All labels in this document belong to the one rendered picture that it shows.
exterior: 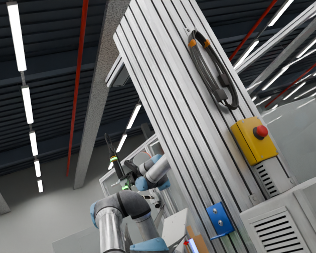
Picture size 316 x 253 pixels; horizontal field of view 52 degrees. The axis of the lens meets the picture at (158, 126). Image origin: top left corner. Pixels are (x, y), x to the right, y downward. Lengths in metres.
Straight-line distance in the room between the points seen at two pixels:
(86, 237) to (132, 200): 6.00
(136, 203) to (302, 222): 0.85
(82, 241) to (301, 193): 6.83
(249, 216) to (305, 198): 0.17
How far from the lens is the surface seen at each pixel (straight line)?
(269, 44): 2.17
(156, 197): 2.58
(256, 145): 0.97
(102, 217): 1.42
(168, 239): 2.35
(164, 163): 1.62
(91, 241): 7.44
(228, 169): 0.93
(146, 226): 1.50
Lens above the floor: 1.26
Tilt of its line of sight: 17 degrees up
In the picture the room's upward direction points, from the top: 24 degrees counter-clockwise
